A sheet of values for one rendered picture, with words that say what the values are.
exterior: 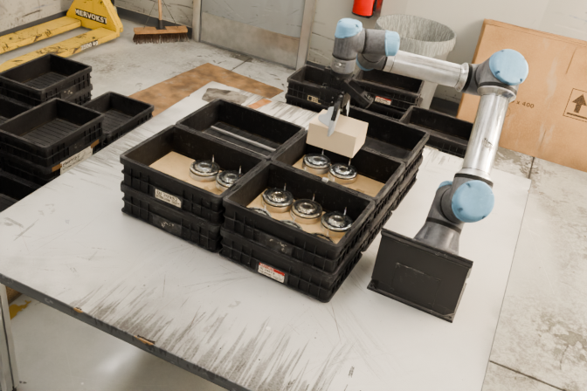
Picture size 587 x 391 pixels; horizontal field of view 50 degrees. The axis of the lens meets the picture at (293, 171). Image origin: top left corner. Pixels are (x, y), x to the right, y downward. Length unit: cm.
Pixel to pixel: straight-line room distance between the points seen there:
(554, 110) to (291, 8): 213
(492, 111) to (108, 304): 125
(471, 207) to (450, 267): 19
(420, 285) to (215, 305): 62
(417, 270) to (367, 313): 20
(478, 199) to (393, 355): 50
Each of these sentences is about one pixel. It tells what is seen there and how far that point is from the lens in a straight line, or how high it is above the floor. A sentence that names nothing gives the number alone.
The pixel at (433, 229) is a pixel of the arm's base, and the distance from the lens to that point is 201.
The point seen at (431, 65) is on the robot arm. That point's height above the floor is 132.
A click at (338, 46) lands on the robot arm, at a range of 194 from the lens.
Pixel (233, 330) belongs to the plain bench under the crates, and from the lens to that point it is 186.
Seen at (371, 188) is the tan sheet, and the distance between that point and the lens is 230.
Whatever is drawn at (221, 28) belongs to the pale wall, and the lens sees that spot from 560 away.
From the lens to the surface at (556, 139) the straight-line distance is 479.
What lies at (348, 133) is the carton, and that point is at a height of 112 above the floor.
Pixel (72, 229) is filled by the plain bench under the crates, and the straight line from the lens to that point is 222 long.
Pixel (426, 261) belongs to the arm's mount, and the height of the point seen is 88.
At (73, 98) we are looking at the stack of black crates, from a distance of 359.
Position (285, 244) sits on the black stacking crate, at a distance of 191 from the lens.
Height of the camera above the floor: 203
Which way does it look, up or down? 31 degrees down
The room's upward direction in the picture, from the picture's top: 8 degrees clockwise
